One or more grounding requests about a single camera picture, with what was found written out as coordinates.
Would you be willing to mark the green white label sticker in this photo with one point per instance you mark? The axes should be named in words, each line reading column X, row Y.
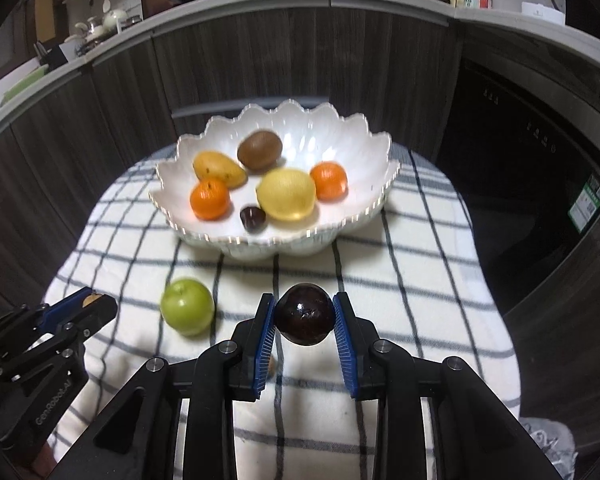
column 587, row 202

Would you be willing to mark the yellow potato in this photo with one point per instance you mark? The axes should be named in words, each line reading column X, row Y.
column 217, row 170

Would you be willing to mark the dark wood kitchen cabinet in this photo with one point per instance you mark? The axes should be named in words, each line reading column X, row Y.
column 130, row 100

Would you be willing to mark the green apple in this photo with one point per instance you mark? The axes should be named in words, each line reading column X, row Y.
column 187, row 307

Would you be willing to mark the small brown nut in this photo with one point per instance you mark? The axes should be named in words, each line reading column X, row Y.
column 271, row 365

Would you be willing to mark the grey patterned clothing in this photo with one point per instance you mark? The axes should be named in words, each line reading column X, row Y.
column 547, row 450

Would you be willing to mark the white checked cloth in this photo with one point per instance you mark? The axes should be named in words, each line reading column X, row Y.
column 430, row 270

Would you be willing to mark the black knife block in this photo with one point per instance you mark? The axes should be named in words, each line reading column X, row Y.
column 50, row 57

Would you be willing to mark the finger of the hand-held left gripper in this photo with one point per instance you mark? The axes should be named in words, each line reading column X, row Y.
column 92, row 317
column 65, row 307

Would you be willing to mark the orange tangerine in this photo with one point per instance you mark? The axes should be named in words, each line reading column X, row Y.
column 329, row 181
column 210, row 199

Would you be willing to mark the white teapot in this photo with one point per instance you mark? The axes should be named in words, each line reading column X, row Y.
column 115, row 20

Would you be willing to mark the dark purple plum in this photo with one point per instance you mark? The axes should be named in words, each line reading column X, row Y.
column 304, row 315

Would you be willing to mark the black built-in dishwasher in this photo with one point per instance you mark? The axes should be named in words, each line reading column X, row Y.
column 520, row 160

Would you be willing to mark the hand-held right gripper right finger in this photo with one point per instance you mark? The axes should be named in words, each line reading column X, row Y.
column 344, row 345

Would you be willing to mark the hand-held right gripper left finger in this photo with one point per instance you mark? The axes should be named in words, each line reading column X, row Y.
column 265, row 345

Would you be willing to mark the white scalloped bowl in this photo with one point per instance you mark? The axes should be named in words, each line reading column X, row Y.
column 305, row 130

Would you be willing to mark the small tan round fruit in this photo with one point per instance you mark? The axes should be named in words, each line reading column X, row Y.
column 92, row 300

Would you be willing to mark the green cutting board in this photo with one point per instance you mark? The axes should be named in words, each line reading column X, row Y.
column 25, row 87

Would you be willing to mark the brown kiwi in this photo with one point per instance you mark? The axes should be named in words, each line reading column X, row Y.
column 259, row 150

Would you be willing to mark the yellow lemon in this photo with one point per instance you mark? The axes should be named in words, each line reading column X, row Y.
column 286, row 195

